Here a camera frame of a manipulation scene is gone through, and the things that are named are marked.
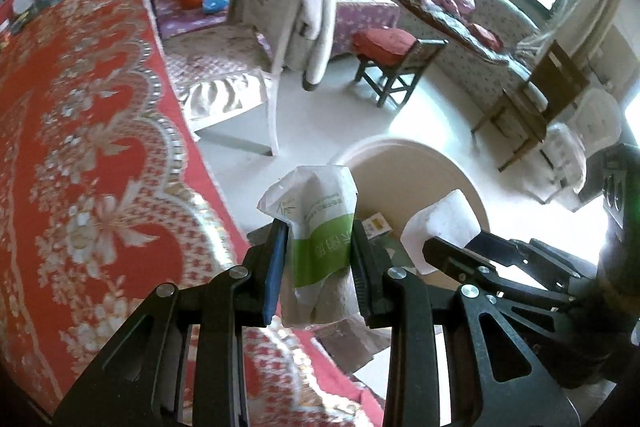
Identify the light wooden chair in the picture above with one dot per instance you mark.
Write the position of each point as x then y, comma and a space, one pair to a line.
555, 77

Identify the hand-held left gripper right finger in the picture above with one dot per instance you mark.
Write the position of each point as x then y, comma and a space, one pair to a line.
362, 277

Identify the white paper wad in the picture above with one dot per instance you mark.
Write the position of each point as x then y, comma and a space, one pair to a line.
445, 217

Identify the red seat cushion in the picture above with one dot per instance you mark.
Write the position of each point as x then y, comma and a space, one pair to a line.
385, 43

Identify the white plastic chair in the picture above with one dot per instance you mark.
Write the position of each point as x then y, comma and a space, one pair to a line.
560, 162
597, 122

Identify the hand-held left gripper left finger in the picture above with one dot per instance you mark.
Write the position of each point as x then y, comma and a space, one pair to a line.
275, 277

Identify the purple cloth covered table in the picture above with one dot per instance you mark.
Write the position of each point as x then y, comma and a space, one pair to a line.
360, 17

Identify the dark wooden stool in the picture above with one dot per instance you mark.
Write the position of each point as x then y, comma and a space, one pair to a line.
400, 72

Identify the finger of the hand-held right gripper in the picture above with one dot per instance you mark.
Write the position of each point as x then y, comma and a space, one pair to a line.
465, 264
540, 262

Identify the purple cloth side table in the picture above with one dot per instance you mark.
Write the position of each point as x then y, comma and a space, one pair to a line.
175, 22

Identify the beige round bin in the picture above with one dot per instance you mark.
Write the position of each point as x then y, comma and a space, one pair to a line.
400, 167

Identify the blue plastic bag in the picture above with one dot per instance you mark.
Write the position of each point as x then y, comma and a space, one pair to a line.
216, 3

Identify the white green tissue packet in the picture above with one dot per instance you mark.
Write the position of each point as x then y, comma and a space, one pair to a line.
320, 247

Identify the red pillow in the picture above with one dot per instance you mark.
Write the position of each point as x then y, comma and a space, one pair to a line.
485, 37

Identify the small yellow box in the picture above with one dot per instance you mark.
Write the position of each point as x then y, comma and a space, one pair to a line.
377, 226

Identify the white floral sofa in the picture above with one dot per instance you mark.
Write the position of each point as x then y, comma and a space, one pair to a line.
475, 62

